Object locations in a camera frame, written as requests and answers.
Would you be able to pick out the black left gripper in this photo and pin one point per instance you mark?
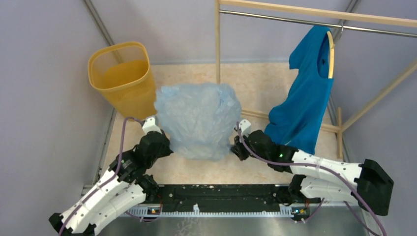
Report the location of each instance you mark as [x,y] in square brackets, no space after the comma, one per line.
[167,149]

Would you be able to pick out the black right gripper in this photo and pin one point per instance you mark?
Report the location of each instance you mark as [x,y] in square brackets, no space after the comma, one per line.
[237,149]

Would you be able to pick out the light blue plastic trash bag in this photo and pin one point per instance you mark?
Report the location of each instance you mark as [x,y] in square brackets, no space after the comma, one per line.
[199,118]

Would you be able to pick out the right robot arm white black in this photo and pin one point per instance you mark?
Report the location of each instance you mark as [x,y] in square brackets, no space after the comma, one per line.
[366,183]

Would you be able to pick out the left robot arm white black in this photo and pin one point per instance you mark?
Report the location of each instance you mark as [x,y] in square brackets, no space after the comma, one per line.
[124,185]

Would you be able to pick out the yellow plastic trash bin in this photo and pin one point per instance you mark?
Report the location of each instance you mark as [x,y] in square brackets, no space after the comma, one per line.
[122,74]

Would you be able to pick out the blue t-shirt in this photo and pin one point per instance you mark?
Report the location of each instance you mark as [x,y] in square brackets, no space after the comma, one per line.
[296,122]

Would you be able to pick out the wooden clothes hanger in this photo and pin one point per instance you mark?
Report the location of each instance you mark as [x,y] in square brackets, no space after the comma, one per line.
[331,45]

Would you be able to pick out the wooden clothes rack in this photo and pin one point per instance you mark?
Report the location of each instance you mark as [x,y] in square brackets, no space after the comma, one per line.
[364,64]

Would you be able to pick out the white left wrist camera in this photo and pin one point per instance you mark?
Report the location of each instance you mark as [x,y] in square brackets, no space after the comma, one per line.
[151,125]

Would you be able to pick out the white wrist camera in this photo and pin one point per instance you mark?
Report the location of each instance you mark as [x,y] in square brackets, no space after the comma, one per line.
[151,125]
[244,126]

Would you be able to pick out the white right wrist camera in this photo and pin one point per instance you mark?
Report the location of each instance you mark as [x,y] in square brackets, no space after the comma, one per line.
[244,126]

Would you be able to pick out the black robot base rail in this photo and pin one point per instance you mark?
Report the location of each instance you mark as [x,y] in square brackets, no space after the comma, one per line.
[225,198]

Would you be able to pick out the white slotted cable duct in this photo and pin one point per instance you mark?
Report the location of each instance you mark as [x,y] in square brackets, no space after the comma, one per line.
[144,212]

